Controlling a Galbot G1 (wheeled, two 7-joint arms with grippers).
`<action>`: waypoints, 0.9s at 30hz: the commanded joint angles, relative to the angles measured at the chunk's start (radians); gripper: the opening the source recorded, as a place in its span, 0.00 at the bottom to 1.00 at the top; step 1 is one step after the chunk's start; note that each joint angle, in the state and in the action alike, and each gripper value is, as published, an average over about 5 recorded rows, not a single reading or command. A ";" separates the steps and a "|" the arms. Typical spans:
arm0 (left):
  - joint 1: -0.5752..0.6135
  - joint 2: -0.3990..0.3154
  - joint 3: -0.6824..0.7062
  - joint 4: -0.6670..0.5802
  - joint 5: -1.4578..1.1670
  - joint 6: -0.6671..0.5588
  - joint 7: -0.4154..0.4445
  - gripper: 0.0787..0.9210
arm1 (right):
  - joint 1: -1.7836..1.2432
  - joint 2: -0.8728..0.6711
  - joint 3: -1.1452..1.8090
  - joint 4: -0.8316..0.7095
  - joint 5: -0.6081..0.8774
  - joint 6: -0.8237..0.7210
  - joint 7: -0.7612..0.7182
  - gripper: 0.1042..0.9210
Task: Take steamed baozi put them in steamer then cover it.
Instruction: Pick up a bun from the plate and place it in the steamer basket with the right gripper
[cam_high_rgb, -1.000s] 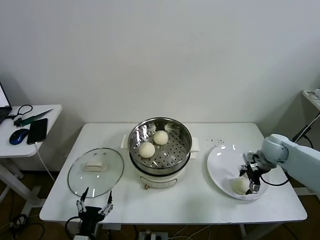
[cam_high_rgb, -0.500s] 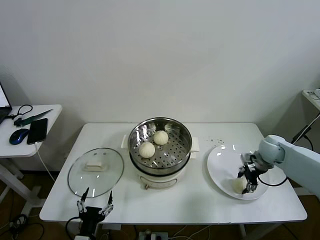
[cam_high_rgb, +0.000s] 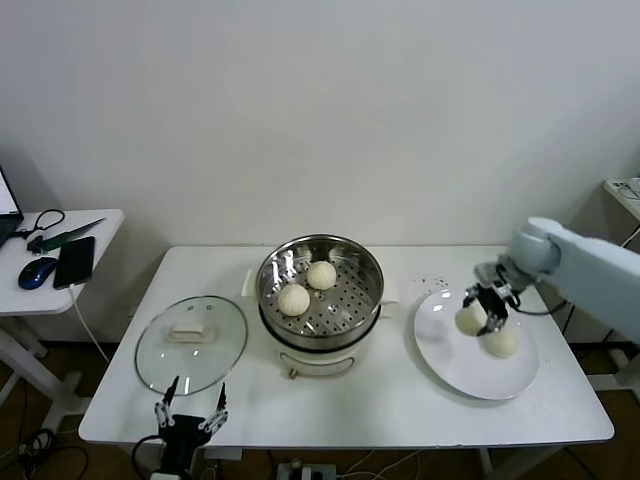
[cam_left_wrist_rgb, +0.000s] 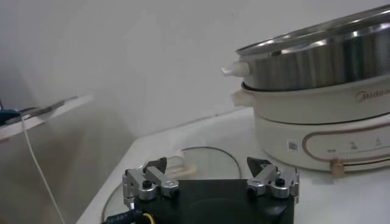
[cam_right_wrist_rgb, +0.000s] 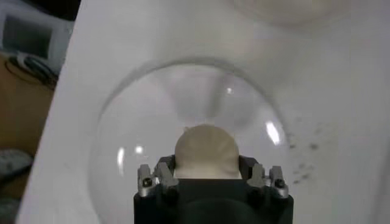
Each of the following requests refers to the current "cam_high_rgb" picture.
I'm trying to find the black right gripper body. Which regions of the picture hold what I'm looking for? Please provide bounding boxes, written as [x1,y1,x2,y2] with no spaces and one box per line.
[474,281,519,319]

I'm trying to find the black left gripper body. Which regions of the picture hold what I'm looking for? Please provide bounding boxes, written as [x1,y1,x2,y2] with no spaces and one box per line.
[158,415,212,474]

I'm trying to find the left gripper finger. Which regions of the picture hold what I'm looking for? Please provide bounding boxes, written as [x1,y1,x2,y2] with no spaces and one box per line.
[198,382,229,435]
[153,375,180,431]

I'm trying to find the white steamed baozi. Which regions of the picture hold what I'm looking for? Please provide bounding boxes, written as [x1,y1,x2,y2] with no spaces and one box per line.
[478,327,519,359]
[305,260,337,291]
[277,284,311,317]
[454,305,487,337]

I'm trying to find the perforated steel steamer basket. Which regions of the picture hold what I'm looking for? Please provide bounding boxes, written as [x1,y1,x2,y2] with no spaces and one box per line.
[242,233,401,351]

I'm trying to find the white round plate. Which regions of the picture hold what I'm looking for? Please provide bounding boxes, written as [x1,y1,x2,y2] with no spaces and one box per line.
[413,288,541,401]

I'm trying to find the white shelf table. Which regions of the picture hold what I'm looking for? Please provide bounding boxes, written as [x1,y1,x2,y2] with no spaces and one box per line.
[603,175,640,221]

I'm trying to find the black smartphone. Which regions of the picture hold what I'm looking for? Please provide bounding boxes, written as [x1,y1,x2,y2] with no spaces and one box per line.
[53,236,97,290]

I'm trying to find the blue computer mouse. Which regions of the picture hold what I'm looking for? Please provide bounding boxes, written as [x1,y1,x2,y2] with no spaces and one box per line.
[18,256,59,290]

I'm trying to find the white side table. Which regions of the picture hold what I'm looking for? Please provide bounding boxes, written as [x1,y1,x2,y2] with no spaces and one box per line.
[0,208,125,431]

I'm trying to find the green flat ruler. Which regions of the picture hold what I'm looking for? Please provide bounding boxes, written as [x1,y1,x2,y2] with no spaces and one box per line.
[27,217,106,253]

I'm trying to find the black laptop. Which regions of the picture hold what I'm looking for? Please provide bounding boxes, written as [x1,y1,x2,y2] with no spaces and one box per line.
[0,162,25,249]

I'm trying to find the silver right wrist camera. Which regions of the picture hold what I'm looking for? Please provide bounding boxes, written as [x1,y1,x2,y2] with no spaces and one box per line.
[473,260,506,286]

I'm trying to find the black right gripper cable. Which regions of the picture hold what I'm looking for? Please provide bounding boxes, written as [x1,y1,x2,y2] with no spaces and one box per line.
[509,292,571,317]

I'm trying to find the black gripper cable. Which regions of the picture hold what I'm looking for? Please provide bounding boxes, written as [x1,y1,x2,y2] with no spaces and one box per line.
[132,434,166,474]
[509,292,571,317]

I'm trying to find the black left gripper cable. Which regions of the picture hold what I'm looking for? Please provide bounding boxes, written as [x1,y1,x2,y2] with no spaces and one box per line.
[132,434,166,474]

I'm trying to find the white charging cable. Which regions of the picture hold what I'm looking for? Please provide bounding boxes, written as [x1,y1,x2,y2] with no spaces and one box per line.
[69,283,111,364]

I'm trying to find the black floor cables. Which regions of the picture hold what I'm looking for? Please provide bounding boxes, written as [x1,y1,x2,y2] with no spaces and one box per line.
[17,427,91,480]

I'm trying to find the black looped strap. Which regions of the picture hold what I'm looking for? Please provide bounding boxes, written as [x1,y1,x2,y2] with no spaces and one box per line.
[12,208,66,241]

